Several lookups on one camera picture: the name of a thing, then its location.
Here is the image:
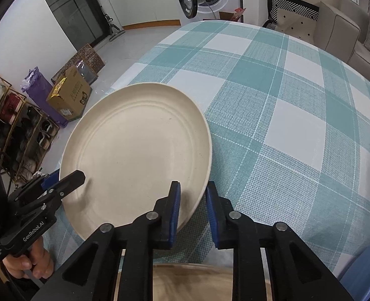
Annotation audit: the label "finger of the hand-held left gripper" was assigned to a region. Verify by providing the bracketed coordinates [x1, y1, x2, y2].
[14, 168, 61, 199]
[17, 170, 86, 217]

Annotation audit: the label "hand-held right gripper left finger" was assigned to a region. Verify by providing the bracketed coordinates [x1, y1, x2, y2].
[31, 180, 182, 301]

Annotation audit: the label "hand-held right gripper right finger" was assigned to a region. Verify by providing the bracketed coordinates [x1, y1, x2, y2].
[204, 181, 355, 301]

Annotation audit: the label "cream round plate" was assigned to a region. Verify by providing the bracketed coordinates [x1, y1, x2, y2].
[60, 82, 212, 240]
[114, 263, 273, 301]

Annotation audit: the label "person's left hand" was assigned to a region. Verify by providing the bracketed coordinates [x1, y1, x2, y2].
[2, 237, 54, 279]

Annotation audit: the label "wooden shoe rack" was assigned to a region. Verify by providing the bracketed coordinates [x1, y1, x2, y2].
[0, 66, 60, 182]

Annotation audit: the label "open cardboard box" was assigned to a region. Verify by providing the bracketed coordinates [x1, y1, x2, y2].
[46, 66, 93, 121]

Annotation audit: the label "purple plastic bag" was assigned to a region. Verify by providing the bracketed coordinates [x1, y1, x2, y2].
[21, 66, 69, 128]

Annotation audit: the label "stick vacuum cleaner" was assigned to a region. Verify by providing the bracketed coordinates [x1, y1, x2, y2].
[103, 13, 126, 41]

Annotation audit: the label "blue plastic object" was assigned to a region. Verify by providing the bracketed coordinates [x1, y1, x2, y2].
[340, 255, 370, 301]

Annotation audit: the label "black glass door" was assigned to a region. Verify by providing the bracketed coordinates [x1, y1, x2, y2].
[36, 0, 105, 49]

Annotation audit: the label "white lower kitchen cabinets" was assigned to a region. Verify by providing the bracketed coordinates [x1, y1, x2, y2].
[102, 0, 185, 30]

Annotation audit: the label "red gift box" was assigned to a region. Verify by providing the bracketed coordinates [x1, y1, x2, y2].
[219, 7, 247, 23]

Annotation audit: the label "grey sofa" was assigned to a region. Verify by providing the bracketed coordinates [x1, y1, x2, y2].
[313, 0, 370, 79]

